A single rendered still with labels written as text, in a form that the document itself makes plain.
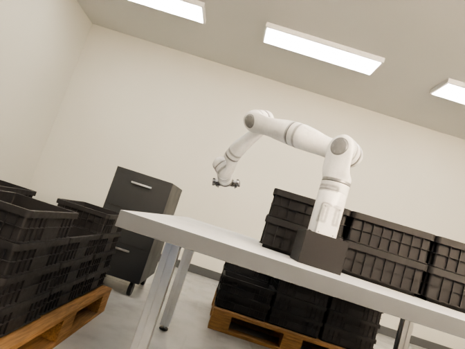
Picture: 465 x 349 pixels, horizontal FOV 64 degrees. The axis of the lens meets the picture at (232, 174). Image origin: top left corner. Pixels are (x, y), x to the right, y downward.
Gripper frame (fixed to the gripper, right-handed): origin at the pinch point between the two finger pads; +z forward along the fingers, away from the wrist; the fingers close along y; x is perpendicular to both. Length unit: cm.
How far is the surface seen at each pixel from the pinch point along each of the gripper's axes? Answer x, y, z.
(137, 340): -74, -25, -44
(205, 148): 126, -53, 267
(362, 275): -46, 56, -54
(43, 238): -41, -59, -63
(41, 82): 167, -245, 185
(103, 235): -31, -63, 1
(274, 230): -31, 23, -52
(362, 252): -37, 56, -54
